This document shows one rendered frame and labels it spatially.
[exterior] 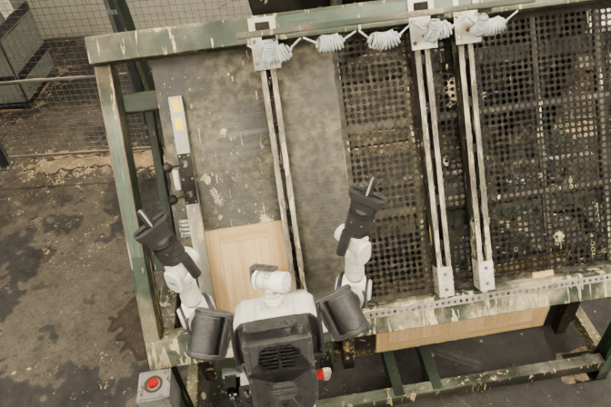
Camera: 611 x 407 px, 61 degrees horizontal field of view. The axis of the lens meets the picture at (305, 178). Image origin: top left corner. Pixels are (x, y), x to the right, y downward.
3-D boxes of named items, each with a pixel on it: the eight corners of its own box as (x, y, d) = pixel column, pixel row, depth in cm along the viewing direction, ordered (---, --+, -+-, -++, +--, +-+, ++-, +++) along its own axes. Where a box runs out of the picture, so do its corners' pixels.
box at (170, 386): (148, 425, 199) (135, 402, 187) (151, 395, 208) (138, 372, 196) (180, 420, 199) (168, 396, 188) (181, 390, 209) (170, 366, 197)
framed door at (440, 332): (375, 349, 272) (375, 352, 270) (376, 282, 236) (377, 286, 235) (541, 322, 277) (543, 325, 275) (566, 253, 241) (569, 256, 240)
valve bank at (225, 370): (222, 421, 216) (211, 392, 201) (221, 388, 227) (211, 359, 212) (340, 401, 219) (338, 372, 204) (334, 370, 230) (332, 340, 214)
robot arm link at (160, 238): (127, 232, 164) (147, 257, 170) (139, 243, 156) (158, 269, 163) (160, 207, 168) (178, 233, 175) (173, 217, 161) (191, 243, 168)
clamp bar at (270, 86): (290, 314, 216) (293, 339, 193) (248, 23, 201) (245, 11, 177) (314, 311, 217) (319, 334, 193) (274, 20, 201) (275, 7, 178)
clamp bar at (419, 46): (430, 292, 220) (449, 313, 196) (399, 4, 204) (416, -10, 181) (453, 289, 220) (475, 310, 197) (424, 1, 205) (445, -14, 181)
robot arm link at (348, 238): (377, 226, 173) (368, 252, 179) (355, 208, 179) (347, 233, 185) (354, 237, 165) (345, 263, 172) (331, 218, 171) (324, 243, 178)
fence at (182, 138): (207, 328, 215) (206, 332, 211) (169, 97, 202) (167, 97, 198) (220, 326, 215) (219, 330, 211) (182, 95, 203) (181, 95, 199)
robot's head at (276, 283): (284, 303, 160) (280, 278, 157) (255, 300, 164) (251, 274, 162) (293, 292, 166) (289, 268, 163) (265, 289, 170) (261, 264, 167)
